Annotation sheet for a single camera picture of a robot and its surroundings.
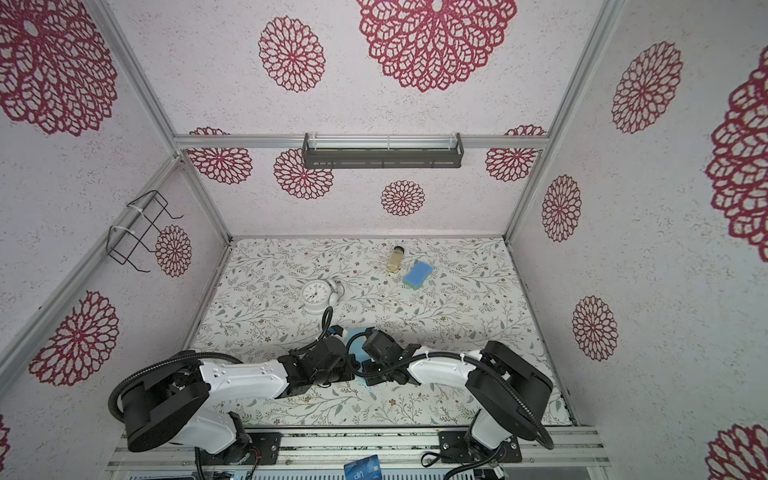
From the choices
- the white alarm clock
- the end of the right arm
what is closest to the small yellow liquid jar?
the white alarm clock

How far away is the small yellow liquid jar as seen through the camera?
1112 millimetres

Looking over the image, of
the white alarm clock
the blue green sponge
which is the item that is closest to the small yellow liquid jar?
the blue green sponge

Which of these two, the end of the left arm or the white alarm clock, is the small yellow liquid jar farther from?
the end of the left arm

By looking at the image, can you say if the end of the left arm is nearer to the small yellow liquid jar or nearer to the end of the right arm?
the end of the right arm

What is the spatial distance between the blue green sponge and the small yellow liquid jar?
5 centimetres

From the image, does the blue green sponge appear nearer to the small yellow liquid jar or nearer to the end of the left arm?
the small yellow liquid jar

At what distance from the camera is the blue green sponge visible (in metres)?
1.08

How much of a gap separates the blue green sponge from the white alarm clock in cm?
24

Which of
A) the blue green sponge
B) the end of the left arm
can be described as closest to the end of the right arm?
the end of the left arm

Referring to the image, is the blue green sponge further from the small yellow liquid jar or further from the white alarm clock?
the white alarm clock

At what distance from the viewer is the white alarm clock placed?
992mm
